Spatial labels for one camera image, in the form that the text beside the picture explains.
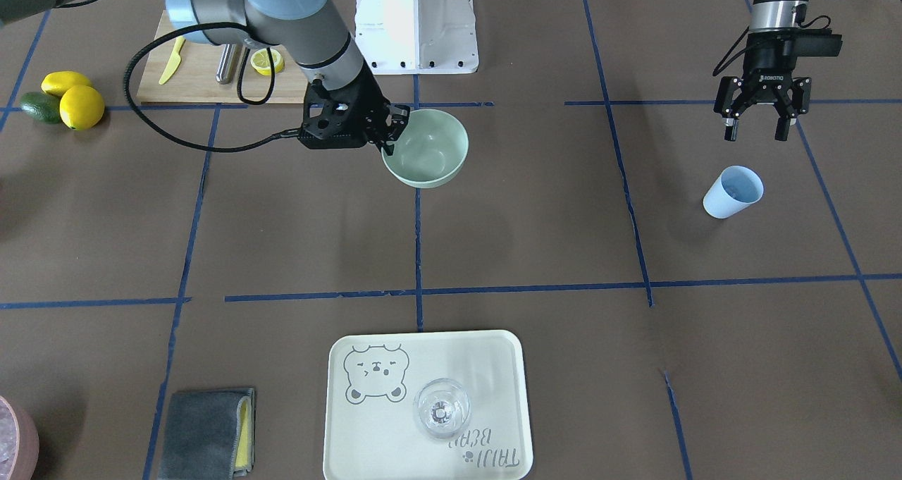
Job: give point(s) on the yellow plastic knife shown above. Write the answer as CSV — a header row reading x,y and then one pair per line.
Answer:
x,y
173,62

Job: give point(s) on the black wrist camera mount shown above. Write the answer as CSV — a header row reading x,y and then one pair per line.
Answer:
x,y
809,44

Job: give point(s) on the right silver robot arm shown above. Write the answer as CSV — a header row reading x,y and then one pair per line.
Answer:
x,y
311,31

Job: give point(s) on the lemon half slice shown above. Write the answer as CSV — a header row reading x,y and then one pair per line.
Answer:
x,y
266,62

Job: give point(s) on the pink bowl of ice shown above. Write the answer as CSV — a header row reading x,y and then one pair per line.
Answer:
x,y
20,441

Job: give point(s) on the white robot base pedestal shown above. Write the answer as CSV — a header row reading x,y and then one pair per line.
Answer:
x,y
417,37

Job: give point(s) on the green bowl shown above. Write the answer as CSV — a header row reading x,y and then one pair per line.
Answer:
x,y
430,151

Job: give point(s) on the green lime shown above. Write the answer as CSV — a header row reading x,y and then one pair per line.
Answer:
x,y
41,107

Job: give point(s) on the steel muddler black tip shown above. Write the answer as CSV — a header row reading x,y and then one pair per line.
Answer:
x,y
227,65

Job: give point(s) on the cream bear tray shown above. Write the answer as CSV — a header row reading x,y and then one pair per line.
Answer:
x,y
370,427

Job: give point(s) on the yellow lemon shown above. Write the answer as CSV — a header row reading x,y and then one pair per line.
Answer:
x,y
81,107
58,83

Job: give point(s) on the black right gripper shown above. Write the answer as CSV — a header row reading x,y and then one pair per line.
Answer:
x,y
368,104

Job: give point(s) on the light blue cup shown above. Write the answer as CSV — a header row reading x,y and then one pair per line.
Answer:
x,y
736,189

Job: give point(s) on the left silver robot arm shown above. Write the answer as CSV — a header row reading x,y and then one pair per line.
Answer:
x,y
771,15

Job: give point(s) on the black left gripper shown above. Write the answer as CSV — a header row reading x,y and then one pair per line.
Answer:
x,y
766,61

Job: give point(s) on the clear wine glass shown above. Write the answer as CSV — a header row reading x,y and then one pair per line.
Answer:
x,y
443,409

